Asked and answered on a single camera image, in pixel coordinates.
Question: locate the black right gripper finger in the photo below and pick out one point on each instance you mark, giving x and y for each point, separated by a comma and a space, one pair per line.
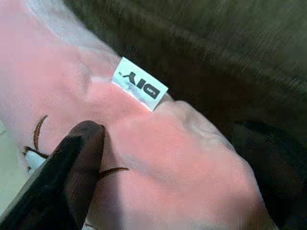
60, 182

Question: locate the pink plush pillow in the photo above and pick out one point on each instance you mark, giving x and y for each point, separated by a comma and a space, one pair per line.
148, 153

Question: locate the dark olive fabric sofa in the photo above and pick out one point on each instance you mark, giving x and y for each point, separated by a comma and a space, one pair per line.
227, 60

